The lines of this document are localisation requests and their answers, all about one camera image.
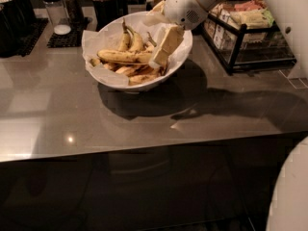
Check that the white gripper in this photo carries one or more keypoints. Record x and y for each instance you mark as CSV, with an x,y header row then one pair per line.
x,y
183,8

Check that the black mat far left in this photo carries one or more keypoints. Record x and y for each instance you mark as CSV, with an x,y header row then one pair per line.
x,y
28,42

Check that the front bottom yellow banana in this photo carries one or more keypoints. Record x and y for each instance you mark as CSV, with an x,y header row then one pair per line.
x,y
140,79

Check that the lower middle yellow banana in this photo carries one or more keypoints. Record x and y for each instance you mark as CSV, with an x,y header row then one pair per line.
x,y
129,70

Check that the right curved yellow banana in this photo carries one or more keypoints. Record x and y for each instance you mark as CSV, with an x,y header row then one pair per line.
x,y
150,47

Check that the black canister left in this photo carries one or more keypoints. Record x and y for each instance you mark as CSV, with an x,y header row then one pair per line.
x,y
16,21

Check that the white sugar packets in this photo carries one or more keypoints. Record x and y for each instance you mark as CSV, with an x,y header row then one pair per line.
x,y
216,32

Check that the green sweetener packets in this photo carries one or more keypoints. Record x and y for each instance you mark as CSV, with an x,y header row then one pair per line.
x,y
268,16

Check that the dark pepper shaker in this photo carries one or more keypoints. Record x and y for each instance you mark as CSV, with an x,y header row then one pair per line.
x,y
74,11

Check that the white oval bowl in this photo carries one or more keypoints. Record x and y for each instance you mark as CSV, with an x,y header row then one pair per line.
x,y
109,77

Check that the upright left yellow banana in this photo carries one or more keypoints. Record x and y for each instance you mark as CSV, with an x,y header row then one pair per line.
x,y
124,43

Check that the small left banana tip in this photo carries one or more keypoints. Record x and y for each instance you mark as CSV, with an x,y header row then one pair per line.
x,y
95,62

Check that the upright middle yellow banana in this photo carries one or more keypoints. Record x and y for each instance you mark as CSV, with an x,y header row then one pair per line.
x,y
137,42

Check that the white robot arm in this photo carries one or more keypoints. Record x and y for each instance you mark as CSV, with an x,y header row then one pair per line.
x,y
288,210

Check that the upright yellow banana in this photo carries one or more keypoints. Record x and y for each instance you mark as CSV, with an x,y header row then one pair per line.
x,y
124,43
137,42

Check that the black wire condiment rack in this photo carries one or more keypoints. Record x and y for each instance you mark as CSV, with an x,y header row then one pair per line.
x,y
254,46

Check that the black cup of stir sticks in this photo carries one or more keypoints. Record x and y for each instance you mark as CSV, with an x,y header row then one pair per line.
x,y
106,11

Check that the pink sweetener packets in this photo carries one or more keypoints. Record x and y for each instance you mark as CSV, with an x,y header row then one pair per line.
x,y
247,6

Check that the glass sugar shaker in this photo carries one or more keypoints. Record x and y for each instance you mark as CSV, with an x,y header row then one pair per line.
x,y
57,16

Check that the white paper bowl liner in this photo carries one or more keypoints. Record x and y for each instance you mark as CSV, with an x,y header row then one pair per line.
x,y
96,42

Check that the long top yellow banana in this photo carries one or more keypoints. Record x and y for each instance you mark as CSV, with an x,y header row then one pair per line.
x,y
126,57

